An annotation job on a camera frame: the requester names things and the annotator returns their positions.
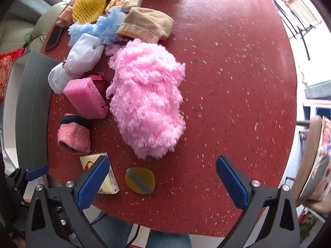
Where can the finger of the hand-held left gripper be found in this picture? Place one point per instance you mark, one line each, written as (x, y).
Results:
(36, 173)

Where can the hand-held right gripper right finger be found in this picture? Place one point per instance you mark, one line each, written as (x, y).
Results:
(231, 183)

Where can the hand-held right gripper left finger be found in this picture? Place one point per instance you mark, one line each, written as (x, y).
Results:
(93, 183)

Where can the printed tissue packet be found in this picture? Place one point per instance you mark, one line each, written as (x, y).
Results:
(89, 161)
(126, 1)

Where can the pink sock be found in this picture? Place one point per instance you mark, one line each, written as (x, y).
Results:
(73, 137)

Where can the round brown pad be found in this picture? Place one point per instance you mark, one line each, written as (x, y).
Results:
(144, 175)

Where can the grey cardboard box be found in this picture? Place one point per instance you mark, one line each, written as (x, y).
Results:
(33, 103)

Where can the pink sponge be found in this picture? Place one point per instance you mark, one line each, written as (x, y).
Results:
(82, 98)

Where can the pink fluffy cloth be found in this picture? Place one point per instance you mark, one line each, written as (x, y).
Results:
(147, 95)

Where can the white plastic bundle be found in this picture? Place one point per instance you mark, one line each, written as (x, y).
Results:
(80, 54)

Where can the person's left leg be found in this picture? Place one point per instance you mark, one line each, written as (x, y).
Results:
(116, 232)

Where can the person's leg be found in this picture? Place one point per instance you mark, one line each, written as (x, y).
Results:
(116, 232)
(168, 240)

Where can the person's right leg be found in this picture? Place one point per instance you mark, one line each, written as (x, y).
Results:
(168, 240)

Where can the beige chair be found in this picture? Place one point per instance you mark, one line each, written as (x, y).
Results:
(310, 144)

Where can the patterned seat cushion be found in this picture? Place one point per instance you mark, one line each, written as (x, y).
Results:
(320, 165)

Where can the dried red rose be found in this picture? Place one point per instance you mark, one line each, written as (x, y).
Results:
(102, 85)

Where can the red embroidered cushion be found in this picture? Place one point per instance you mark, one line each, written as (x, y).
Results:
(6, 67)

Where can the black phone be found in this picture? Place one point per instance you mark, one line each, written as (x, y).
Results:
(53, 37)

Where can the pale green sofa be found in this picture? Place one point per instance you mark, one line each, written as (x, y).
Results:
(15, 35)

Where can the blue fluffy cloth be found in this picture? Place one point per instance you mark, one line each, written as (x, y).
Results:
(103, 28)

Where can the peach sock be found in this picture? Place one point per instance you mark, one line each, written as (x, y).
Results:
(64, 15)

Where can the tan sock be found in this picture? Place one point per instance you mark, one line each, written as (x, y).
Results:
(147, 24)

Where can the yellow foam net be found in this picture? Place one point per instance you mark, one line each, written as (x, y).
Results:
(88, 5)

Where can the metal folding rack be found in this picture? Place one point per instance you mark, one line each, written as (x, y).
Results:
(300, 7)

